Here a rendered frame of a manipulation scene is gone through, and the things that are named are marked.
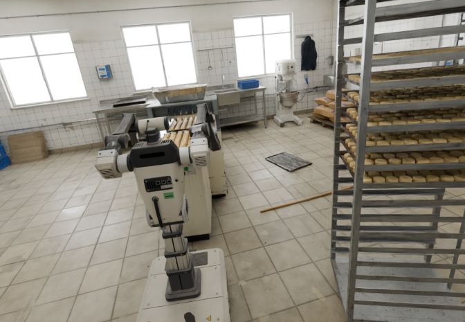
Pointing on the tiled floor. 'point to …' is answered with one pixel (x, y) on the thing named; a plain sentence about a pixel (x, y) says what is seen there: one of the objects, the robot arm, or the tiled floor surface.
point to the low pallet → (322, 121)
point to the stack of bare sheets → (288, 161)
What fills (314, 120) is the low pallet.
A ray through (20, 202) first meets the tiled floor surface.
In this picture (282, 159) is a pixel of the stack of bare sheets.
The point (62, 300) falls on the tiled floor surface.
